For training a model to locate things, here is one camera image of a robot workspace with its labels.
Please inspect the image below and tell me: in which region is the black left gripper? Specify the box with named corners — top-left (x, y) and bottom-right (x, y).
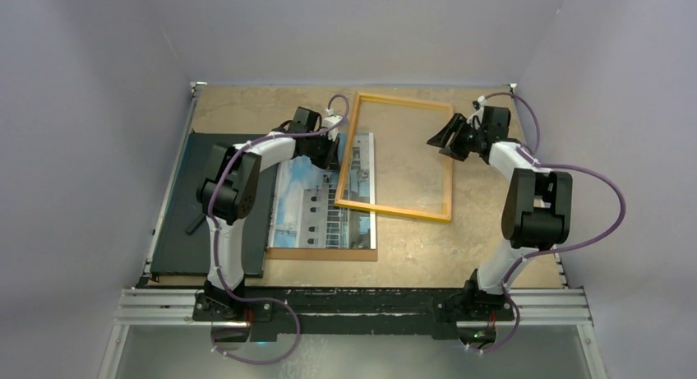
top-left (306, 132), bottom-right (340, 172)

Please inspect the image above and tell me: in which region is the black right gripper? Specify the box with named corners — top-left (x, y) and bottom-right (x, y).
top-left (427, 113), bottom-right (487, 162)

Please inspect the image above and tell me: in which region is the building and sky photo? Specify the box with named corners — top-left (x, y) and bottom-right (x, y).
top-left (269, 132), bottom-right (377, 250)

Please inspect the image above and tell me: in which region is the yellow wooden picture frame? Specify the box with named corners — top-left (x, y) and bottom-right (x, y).
top-left (333, 91), bottom-right (455, 224)

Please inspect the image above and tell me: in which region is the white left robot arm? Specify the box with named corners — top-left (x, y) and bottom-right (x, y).
top-left (196, 107), bottom-right (347, 321)

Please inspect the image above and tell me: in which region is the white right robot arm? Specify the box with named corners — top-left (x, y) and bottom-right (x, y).
top-left (427, 106), bottom-right (573, 319)

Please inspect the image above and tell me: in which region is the black flat box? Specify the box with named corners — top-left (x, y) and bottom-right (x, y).
top-left (150, 132), bottom-right (277, 278)

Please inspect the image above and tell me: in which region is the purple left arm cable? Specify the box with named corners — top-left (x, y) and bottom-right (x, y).
top-left (206, 94), bottom-right (351, 367)

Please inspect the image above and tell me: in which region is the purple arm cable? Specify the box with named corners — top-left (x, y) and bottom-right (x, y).
top-left (463, 91), bottom-right (627, 356)
top-left (206, 94), bottom-right (351, 367)

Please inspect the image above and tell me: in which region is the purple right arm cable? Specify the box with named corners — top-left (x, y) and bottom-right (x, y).
top-left (463, 91), bottom-right (627, 356)

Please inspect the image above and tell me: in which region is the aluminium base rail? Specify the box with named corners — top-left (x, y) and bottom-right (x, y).
top-left (115, 287), bottom-right (593, 342)

